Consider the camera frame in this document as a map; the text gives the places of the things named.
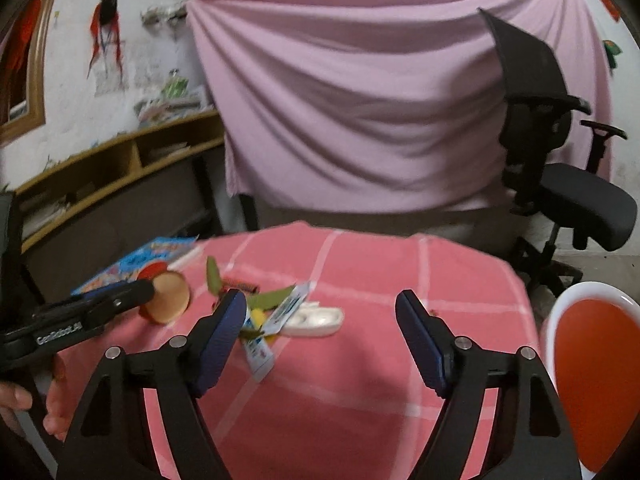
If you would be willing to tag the orange white-rimmed trash bin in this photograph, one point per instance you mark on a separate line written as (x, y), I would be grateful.
(590, 346)

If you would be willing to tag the green hanging cap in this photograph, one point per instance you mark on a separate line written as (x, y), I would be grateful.
(612, 51)

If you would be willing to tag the wooden wall shelf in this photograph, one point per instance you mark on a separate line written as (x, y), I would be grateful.
(85, 213)

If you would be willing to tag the red black hanging ornament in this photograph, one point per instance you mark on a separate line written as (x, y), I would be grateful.
(104, 30)

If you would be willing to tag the green leaf scrap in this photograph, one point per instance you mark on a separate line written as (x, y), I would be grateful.
(266, 301)

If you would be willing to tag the blue white strip wrapper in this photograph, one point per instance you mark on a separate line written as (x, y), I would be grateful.
(286, 309)

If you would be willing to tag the pink checked tablecloth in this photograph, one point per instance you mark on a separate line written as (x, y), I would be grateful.
(347, 406)

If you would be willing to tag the wooden framed window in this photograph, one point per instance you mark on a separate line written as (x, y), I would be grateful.
(24, 31)

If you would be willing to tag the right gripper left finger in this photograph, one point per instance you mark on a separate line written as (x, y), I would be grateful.
(110, 436)

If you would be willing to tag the pink hanging sheet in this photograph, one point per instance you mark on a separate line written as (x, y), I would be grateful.
(377, 106)

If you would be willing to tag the stack of books on shelf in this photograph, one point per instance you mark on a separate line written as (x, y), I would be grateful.
(163, 109)

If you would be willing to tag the red paper cup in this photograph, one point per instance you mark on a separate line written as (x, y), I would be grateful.
(171, 294)

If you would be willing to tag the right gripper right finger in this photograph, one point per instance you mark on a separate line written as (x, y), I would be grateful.
(530, 436)

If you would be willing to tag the white plastic case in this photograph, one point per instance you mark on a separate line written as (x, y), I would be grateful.
(313, 321)

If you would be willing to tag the green glass bottle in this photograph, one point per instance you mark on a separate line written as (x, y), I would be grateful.
(175, 86)

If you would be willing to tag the black mesh office chair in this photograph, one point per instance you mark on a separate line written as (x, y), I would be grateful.
(539, 115)

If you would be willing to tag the person's left hand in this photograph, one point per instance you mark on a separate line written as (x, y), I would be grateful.
(16, 398)

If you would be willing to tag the colourful children's book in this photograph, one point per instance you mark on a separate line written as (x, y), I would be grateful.
(162, 251)

